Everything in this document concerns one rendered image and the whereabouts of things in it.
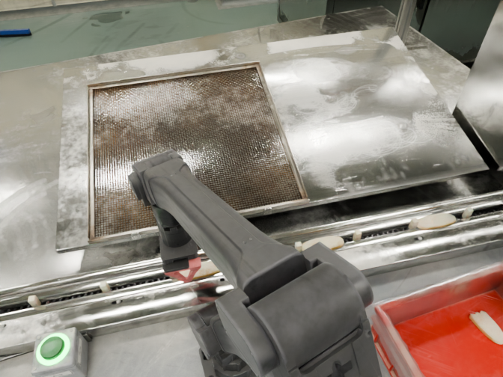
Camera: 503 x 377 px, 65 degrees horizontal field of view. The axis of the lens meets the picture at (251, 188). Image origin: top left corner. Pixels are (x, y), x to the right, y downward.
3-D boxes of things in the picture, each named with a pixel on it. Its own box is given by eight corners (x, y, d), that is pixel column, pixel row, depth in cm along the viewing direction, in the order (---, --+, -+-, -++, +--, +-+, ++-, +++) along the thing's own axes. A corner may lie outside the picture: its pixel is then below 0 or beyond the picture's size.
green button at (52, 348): (41, 364, 68) (37, 360, 67) (44, 342, 71) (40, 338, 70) (65, 358, 69) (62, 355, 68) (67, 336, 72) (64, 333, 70)
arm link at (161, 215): (155, 209, 62) (188, 194, 64) (140, 184, 67) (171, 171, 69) (164, 236, 67) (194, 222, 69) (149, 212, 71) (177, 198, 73)
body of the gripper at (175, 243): (163, 266, 70) (154, 241, 65) (159, 224, 78) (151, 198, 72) (199, 259, 71) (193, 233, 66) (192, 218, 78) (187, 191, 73)
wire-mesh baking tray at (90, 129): (89, 244, 86) (87, 241, 85) (88, 87, 113) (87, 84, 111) (308, 203, 93) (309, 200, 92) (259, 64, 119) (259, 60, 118)
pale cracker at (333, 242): (303, 256, 87) (304, 253, 86) (298, 242, 90) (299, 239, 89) (346, 247, 88) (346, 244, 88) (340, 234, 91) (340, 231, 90)
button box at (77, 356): (51, 396, 75) (25, 375, 66) (55, 354, 80) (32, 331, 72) (96, 384, 76) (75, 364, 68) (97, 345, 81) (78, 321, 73)
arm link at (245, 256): (267, 396, 29) (375, 321, 33) (251, 345, 26) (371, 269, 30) (129, 196, 64) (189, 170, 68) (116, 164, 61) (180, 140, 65)
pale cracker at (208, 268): (177, 283, 83) (175, 280, 82) (174, 268, 86) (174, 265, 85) (223, 274, 85) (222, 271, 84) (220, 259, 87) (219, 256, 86)
